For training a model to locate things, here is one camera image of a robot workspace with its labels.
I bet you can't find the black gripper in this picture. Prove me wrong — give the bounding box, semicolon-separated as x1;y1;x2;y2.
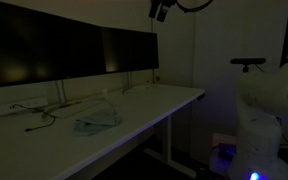
149;0;175;22

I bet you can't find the black camera on stand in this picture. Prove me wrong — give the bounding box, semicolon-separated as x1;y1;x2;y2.
230;58;266;73

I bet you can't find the large left black monitor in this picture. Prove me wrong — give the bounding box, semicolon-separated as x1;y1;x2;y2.
0;2;105;87

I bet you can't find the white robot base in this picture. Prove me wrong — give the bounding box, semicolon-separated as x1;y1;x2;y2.
228;55;288;180

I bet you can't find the silver monitor stand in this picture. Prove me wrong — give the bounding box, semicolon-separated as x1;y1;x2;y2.
55;80;66;104

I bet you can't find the white power strip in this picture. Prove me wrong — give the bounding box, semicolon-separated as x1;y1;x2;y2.
0;97;48;115

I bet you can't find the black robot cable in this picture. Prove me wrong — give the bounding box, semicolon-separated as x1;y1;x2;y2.
175;0;215;14

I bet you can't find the black cable on desk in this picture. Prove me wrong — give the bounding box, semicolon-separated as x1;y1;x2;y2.
9;103;82;132

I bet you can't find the light blue cloth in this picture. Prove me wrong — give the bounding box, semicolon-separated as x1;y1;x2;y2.
73;109;123;136

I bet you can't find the right black monitor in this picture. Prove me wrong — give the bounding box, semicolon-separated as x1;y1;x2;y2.
101;28;159;73

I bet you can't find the white desk leg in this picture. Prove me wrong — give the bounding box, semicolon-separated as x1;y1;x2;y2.
144;115;197;179

